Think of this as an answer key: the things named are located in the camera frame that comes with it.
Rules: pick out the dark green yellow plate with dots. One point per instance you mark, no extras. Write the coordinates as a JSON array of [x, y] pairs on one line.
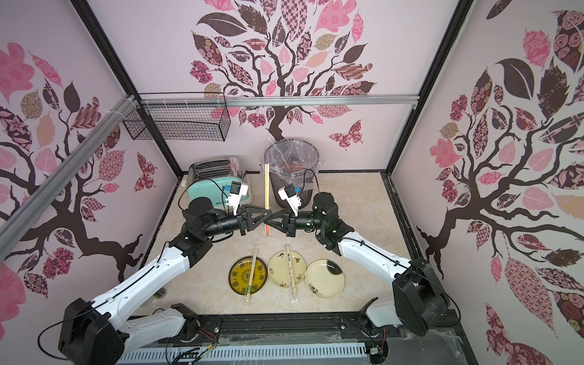
[[239, 275]]

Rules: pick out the black wire wall basket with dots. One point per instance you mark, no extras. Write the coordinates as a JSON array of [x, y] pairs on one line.
[[180, 116]]

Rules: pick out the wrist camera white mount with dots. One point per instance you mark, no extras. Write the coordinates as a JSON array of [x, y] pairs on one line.
[[235, 193], [291, 195]]

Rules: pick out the cream plate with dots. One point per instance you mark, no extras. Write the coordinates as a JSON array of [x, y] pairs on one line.
[[278, 269], [325, 279]]

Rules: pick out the cream right plate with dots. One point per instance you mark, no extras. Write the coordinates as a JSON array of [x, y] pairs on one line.
[[325, 279]]

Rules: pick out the clear plastic bin liner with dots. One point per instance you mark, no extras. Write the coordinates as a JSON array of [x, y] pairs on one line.
[[292, 157]]

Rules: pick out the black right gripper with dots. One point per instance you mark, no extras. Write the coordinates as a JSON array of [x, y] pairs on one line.
[[290, 224]]

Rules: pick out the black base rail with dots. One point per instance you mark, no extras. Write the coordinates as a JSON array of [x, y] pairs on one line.
[[345, 326]]

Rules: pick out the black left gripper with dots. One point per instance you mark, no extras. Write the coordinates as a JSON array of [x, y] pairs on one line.
[[246, 218]]

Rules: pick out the aluminium frame bar left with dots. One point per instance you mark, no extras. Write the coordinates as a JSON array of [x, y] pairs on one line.
[[23, 219]]

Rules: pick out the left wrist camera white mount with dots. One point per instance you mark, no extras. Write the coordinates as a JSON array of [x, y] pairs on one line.
[[235, 193]]

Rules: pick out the aluminium frame bar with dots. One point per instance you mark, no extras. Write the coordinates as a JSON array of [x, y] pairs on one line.
[[399, 99], [23, 219]]

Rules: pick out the disposable chopsticks red print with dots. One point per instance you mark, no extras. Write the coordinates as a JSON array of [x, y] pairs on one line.
[[267, 194]]

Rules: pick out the mint green toaster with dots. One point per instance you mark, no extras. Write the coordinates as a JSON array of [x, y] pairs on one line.
[[205, 176]]

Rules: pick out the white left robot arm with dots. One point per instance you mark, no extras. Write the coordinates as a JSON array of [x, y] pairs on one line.
[[100, 331]]

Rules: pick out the white slotted cable duct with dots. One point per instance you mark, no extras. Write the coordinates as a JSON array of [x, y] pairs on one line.
[[253, 354]]

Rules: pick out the wrapped chopsticks on green plate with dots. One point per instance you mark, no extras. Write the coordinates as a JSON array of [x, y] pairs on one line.
[[251, 275]]

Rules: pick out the aluminium frame bar back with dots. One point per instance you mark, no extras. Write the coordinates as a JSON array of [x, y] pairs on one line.
[[399, 99]]

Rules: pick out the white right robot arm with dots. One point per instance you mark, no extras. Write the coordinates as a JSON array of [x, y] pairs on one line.
[[418, 301]]

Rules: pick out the cream middle plate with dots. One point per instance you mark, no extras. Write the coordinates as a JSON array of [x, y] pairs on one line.
[[278, 269]]

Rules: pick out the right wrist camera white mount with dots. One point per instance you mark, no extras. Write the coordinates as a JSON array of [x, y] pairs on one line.
[[291, 195]]

